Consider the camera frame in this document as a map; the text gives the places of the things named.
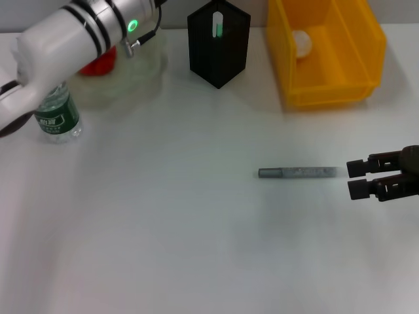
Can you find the grey glitter pen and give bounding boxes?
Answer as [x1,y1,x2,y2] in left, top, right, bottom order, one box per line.
[258,166,348,181]

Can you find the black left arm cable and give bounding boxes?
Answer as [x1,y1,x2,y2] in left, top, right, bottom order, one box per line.
[134,5,164,47]

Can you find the pale green glass fruit plate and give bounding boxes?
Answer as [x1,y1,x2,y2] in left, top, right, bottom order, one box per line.
[70,29,168,107]

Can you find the black mesh pen holder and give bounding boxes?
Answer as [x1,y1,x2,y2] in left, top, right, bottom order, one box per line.
[187,0,252,90]

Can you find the green pen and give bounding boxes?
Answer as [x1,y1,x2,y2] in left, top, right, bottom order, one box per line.
[211,11,225,39]

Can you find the yellow plastic bin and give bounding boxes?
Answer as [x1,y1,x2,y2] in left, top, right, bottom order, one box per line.
[265,0,388,111]

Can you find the silver left connector plug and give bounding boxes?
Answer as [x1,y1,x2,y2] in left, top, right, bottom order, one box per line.
[120,38,139,59]

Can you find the clear green-label water bottle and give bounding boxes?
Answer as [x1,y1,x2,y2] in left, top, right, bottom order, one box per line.
[34,81,84,145]

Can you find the orange toy fruit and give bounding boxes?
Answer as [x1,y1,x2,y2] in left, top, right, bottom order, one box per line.
[79,45,118,77]

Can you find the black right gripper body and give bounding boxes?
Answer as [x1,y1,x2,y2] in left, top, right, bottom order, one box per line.
[401,145,419,179]

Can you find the white paper ball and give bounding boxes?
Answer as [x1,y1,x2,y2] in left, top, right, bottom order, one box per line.
[292,29,314,60]

